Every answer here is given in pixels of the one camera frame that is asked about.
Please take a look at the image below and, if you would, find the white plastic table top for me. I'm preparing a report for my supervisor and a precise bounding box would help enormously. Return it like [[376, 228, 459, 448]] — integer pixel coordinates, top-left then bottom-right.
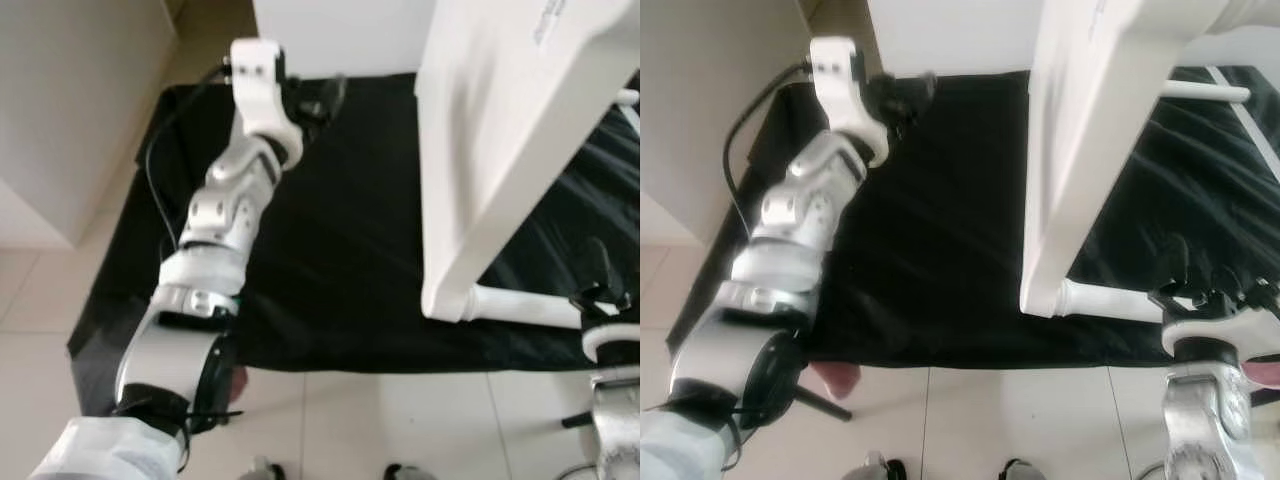
[[1018, 0, 1280, 321], [413, 0, 641, 323]]

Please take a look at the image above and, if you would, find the black table cloth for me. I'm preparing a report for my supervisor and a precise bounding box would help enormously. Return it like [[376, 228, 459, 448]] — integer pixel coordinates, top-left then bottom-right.
[[665, 68, 1280, 369], [68, 72, 641, 416]]

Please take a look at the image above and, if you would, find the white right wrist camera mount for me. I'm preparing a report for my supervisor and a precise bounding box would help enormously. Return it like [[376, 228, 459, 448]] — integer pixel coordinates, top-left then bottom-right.
[[580, 315, 641, 367], [1160, 298, 1280, 363]]

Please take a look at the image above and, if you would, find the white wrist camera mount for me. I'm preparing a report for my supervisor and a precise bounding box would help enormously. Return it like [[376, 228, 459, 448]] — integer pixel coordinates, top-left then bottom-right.
[[580, 315, 641, 367], [808, 35, 893, 169], [228, 38, 304, 167], [1160, 298, 1280, 363]]

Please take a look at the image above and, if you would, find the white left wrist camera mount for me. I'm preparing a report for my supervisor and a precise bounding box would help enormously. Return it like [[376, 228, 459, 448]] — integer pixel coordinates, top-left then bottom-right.
[[228, 38, 304, 167], [808, 35, 893, 169]]

